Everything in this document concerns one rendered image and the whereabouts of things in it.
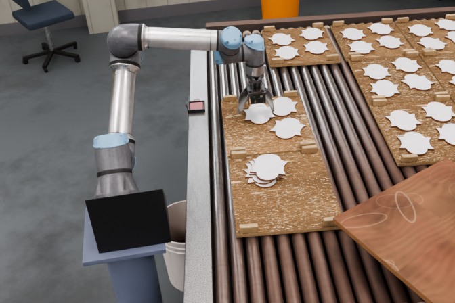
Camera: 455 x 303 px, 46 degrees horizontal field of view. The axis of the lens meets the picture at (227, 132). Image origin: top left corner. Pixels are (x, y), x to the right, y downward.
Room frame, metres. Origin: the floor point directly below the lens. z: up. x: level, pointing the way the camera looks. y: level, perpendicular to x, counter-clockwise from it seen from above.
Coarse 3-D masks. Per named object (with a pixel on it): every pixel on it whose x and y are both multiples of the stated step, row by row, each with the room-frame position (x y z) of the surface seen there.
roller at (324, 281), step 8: (272, 72) 2.31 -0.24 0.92; (272, 80) 2.24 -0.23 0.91; (280, 88) 2.15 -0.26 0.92; (312, 232) 1.23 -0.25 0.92; (312, 240) 1.19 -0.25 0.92; (320, 240) 1.20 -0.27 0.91; (312, 248) 1.16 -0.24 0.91; (320, 248) 1.16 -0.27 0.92; (312, 256) 1.14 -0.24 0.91; (320, 256) 1.12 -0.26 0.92; (320, 264) 1.09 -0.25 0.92; (320, 272) 1.06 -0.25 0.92; (328, 272) 1.07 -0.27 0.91; (320, 280) 1.04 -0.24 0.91; (328, 280) 1.03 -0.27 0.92; (320, 288) 1.01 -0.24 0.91; (328, 288) 1.00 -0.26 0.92; (320, 296) 0.99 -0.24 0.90; (328, 296) 0.97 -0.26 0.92
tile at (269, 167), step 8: (256, 160) 1.55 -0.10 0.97; (264, 160) 1.55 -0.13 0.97; (272, 160) 1.55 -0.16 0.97; (280, 160) 1.54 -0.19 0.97; (256, 168) 1.51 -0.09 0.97; (264, 168) 1.50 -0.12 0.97; (272, 168) 1.50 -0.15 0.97; (280, 168) 1.50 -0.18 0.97; (264, 176) 1.46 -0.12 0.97; (272, 176) 1.46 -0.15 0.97
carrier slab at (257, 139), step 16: (224, 112) 1.94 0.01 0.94; (240, 112) 1.94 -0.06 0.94; (272, 112) 1.92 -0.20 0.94; (304, 112) 1.91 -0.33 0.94; (224, 128) 1.83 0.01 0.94; (240, 128) 1.82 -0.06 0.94; (256, 128) 1.81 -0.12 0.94; (272, 128) 1.80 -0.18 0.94; (304, 128) 1.79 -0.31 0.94; (240, 144) 1.71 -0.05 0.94; (256, 144) 1.70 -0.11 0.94; (272, 144) 1.69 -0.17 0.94; (288, 144) 1.69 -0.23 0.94
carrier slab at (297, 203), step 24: (240, 168) 1.55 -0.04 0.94; (288, 168) 1.54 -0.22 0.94; (312, 168) 1.53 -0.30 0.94; (240, 192) 1.42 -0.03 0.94; (264, 192) 1.41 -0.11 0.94; (288, 192) 1.41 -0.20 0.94; (312, 192) 1.40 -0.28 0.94; (240, 216) 1.30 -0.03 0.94; (264, 216) 1.29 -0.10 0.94; (288, 216) 1.29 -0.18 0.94; (312, 216) 1.28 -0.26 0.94
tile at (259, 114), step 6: (252, 108) 1.94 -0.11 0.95; (258, 108) 1.94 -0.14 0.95; (264, 108) 1.93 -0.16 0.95; (270, 108) 1.93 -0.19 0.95; (246, 114) 1.90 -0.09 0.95; (252, 114) 1.90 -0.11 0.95; (258, 114) 1.89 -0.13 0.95; (264, 114) 1.89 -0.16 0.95; (270, 114) 1.88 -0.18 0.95; (246, 120) 1.87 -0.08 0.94; (252, 120) 1.85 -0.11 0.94; (258, 120) 1.85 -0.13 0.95; (264, 120) 1.85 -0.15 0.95
